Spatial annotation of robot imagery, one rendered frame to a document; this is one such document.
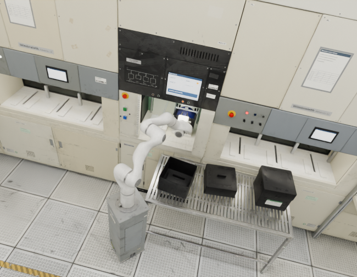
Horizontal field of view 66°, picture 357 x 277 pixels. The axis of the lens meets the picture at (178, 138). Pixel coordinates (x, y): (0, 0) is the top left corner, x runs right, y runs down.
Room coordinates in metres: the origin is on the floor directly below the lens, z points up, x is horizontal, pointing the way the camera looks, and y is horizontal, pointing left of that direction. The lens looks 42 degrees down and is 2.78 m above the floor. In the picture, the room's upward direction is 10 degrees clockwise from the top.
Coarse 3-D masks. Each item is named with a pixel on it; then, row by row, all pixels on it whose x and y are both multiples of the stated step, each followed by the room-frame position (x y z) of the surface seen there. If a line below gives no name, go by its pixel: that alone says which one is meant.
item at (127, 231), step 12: (108, 204) 1.32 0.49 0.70; (144, 204) 1.35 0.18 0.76; (108, 216) 1.34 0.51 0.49; (120, 216) 1.20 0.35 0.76; (132, 216) 1.22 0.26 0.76; (144, 216) 1.30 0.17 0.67; (120, 228) 1.15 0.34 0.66; (132, 228) 1.22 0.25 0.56; (144, 228) 1.31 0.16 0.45; (120, 240) 1.15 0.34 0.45; (132, 240) 1.23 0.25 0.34; (144, 240) 1.32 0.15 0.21; (120, 252) 1.15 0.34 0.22; (132, 252) 1.23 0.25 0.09
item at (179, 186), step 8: (168, 160) 1.76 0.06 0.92; (176, 160) 1.79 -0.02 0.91; (168, 168) 1.80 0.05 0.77; (176, 168) 1.78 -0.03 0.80; (184, 168) 1.77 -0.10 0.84; (192, 168) 1.75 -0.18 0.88; (160, 176) 1.58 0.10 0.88; (168, 176) 1.69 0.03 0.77; (176, 176) 1.70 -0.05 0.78; (184, 176) 1.73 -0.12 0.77; (192, 176) 1.75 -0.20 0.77; (160, 184) 1.53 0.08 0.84; (168, 184) 1.52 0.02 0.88; (176, 184) 1.50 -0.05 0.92; (184, 184) 1.64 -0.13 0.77; (168, 192) 1.51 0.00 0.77; (176, 192) 1.50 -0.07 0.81; (184, 192) 1.48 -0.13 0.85
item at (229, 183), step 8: (208, 168) 1.80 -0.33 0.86; (216, 168) 1.82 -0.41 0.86; (224, 168) 1.84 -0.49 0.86; (232, 168) 1.86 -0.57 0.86; (208, 176) 1.70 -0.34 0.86; (216, 176) 1.72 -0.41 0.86; (224, 176) 1.73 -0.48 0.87; (232, 176) 1.76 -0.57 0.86; (208, 184) 1.61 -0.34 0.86; (216, 184) 1.63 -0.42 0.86; (224, 184) 1.64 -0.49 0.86; (232, 184) 1.66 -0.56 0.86; (208, 192) 1.58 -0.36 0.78; (216, 192) 1.59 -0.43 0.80; (224, 192) 1.59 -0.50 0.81; (232, 192) 1.59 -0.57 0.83
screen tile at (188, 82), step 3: (186, 81) 2.00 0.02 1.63; (189, 81) 2.00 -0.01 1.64; (192, 81) 2.00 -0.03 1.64; (195, 81) 1.99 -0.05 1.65; (189, 84) 2.00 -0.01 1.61; (192, 84) 2.00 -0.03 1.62; (195, 84) 1.99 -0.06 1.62; (186, 87) 2.00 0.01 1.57; (189, 87) 2.00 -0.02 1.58; (195, 87) 1.99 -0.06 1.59; (198, 87) 1.99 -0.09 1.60; (186, 90) 2.00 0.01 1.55; (189, 90) 2.00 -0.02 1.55; (192, 90) 1.99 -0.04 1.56; (195, 90) 1.99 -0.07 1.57
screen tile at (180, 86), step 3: (171, 78) 2.01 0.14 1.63; (174, 78) 2.01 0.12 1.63; (177, 78) 2.01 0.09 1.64; (180, 78) 2.00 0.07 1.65; (177, 81) 2.01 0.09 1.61; (180, 81) 2.00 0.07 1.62; (183, 81) 2.00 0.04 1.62; (171, 84) 2.01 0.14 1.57; (174, 84) 2.01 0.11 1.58; (180, 84) 2.00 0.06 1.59; (174, 87) 2.01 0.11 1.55; (177, 87) 2.01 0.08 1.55; (180, 87) 2.00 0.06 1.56
